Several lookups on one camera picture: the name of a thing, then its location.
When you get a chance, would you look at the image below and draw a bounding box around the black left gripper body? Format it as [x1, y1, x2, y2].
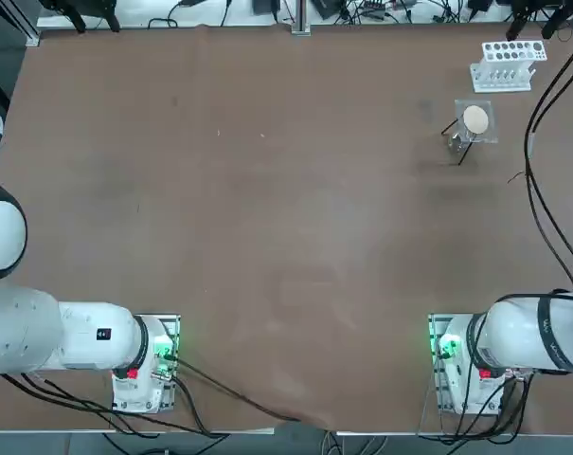
[39, 0, 119, 13]

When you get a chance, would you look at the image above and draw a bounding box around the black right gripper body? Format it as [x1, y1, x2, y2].
[496, 0, 573, 11]

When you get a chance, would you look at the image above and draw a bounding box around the white test tube rack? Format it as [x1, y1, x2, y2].
[469, 40, 549, 94]

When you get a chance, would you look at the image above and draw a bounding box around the glass alcohol lamp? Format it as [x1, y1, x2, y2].
[445, 132, 470, 154]

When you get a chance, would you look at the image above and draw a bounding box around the flat black device box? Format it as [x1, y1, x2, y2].
[312, 0, 349, 20]

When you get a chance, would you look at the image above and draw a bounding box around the aluminium frame rail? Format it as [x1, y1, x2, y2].
[4, 0, 42, 47]

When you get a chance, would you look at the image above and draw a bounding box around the black wire tripod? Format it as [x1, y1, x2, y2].
[439, 106, 489, 168]

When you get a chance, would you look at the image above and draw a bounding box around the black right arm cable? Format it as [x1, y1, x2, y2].
[525, 35, 573, 293]
[530, 56, 573, 281]

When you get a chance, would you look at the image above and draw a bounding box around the aluminium post with bracket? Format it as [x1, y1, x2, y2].
[290, 0, 312, 37]

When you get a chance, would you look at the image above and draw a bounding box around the black left base cable bundle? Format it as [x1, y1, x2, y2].
[0, 372, 230, 438]

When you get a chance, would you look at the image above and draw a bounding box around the black base cable bundle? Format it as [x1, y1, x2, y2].
[0, 372, 230, 438]
[417, 369, 539, 446]

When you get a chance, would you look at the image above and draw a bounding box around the black right base cable bundle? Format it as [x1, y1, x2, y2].
[417, 369, 539, 446]

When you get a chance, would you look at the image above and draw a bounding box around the black cable across table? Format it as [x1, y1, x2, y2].
[174, 357, 302, 424]

